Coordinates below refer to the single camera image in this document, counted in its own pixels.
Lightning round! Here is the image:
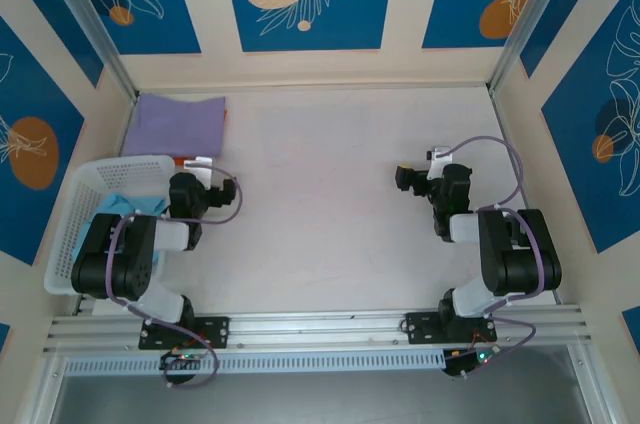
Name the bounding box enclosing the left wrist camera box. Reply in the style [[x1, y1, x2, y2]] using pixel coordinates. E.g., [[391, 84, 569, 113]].
[[183, 156, 221, 180]]

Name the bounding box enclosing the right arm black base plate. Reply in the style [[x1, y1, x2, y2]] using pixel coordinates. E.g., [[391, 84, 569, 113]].
[[405, 311, 499, 345]]

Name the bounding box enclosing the orange folded t-shirt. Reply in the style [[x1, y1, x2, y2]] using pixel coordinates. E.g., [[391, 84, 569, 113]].
[[173, 108, 230, 168]]

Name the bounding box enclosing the aluminium frame post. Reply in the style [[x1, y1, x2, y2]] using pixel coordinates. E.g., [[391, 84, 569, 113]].
[[488, 0, 576, 95], [37, 0, 139, 100]]

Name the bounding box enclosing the white perforated plastic basket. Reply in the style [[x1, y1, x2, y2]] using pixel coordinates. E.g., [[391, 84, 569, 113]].
[[43, 154, 177, 298]]

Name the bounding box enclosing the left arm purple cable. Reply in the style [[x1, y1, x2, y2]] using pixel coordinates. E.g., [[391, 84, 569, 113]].
[[106, 167, 245, 389]]

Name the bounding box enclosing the aluminium mounting rail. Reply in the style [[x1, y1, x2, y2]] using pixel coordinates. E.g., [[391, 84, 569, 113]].
[[42, 304, 594, 355]]

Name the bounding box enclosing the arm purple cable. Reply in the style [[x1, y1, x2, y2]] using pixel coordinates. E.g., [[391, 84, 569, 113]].
[[106, 167, 245, 389], [447, 135, 547, 380]]

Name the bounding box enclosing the grey slotted cable duct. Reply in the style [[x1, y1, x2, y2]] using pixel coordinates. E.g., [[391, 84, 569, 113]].
[[63, 349, 446, 375]]

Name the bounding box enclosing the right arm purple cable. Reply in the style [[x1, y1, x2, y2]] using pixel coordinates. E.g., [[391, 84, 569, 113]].
[[447, 135, 547, 380]]

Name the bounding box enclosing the light blue printed t-shirt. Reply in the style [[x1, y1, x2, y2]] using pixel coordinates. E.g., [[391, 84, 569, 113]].
[[74, 192, 169, 265]]

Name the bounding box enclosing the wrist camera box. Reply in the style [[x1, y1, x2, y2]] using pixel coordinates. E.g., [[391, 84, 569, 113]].
[[183, 156, 221, 180], [426, 146, 455, 181]]

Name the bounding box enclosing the grey metal panel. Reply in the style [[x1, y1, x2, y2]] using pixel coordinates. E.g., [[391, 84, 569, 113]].
[[49, 346, 601, 424]]

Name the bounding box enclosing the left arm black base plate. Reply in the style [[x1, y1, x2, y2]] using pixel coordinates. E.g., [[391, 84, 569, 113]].
[[138, 316, 231, 350]]

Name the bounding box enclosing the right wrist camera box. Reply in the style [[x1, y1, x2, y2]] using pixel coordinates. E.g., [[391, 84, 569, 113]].
[[426, 146, 455, 181]]

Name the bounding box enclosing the purple folded t-shirt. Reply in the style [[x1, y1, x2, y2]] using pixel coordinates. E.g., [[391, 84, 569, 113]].
[[122, 93, 227, 159]]

